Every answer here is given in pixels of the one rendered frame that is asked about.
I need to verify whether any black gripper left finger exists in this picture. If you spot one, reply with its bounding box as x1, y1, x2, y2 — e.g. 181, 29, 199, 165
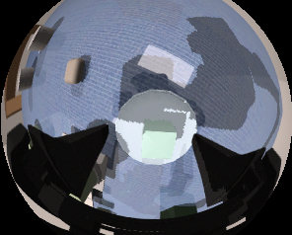
27, 124, 110, 198

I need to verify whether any white round dish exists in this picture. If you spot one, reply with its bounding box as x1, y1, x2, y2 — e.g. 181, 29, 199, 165
115, 89, 197, 166

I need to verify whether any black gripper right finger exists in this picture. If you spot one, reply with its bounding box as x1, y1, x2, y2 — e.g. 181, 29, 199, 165
191, 133, 266, 207

